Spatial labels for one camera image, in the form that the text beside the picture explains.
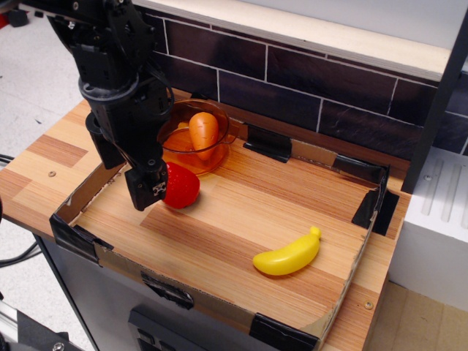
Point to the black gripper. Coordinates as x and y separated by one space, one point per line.
123 125

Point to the orange plastic toy carrot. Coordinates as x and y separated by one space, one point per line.
204 132

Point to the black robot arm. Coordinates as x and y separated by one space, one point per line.
109 41

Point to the transparent orange plastic pot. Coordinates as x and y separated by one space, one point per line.
176 141

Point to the taped cardboard fence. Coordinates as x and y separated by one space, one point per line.
190 270

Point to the red plastic toy strawberry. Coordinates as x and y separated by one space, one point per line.
183 186

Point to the light wooden shelf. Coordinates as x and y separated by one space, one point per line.
365 47

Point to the yellow plastic toy banana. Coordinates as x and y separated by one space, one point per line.
290 258

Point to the white grooved block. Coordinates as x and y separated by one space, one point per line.
431 252

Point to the black metal bracket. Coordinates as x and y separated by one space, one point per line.
20 332

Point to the black vertical post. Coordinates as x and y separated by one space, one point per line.
441 99

